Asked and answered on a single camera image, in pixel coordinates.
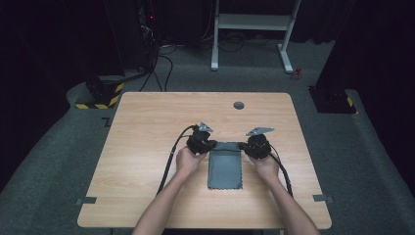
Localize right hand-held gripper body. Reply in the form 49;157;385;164
244;126;276;161

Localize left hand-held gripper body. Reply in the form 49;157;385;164
185;121;216;156

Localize grey-blue microfibre cloth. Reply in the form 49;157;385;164
207;141;244;191

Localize person's left hand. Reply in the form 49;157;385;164
175;145;208;179

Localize person's right hand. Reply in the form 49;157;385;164
248;153;281;185

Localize grey tape strip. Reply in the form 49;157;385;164
312;194;335;204
75;196;98;206

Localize black stand base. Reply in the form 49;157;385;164
307;85;357;115

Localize black yellow striped base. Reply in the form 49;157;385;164
75;75;125;111

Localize dark equipment tower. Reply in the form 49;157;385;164
136;0;161;71

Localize white metal stand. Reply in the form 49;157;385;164
209;0;302;74

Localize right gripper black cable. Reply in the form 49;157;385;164
268;151;295;199

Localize black floor cables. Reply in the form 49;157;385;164
138;45;179;93

